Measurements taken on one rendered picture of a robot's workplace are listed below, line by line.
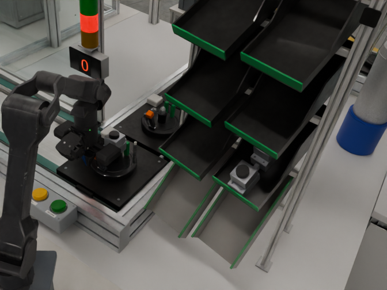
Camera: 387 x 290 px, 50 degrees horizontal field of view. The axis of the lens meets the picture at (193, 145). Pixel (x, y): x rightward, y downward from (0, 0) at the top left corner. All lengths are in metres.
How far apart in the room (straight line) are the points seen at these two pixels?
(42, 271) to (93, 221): 0.28
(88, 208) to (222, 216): 0.37
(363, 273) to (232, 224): 0.83
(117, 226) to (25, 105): 0.50
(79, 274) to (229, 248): 0.41
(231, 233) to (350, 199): 0.60
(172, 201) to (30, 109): 0.51
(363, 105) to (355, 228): 0.47
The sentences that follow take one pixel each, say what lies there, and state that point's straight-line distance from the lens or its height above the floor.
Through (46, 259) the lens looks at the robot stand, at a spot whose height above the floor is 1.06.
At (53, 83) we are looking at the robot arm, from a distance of 0.83.
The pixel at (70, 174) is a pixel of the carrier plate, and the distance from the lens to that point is 1.28.
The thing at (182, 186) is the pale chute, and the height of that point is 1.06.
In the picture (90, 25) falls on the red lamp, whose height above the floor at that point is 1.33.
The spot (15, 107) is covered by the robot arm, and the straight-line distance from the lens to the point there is 0.78.
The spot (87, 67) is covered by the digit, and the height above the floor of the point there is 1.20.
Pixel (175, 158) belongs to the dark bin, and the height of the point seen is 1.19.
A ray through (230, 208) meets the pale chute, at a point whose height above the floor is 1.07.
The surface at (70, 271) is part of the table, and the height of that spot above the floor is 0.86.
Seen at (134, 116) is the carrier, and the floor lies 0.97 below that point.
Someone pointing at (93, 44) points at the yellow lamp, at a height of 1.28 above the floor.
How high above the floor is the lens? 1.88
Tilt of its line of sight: 41 degrees down
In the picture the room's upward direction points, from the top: 10 degrees clockwise
